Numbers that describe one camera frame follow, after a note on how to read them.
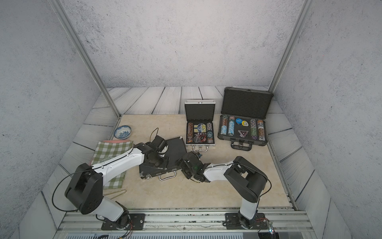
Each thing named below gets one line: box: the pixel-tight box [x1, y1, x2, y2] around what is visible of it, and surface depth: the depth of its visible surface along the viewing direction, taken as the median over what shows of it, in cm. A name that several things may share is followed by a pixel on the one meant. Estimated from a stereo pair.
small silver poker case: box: [184, 100, 216, 152], surface depth 107 cm
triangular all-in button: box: [237, 129, 249, 138], surface depth 106 cm
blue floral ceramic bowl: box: [113, 125, 132, 140], surface depth 110 cm
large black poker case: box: [217, 86, 275, 152], surface depth 107 cm
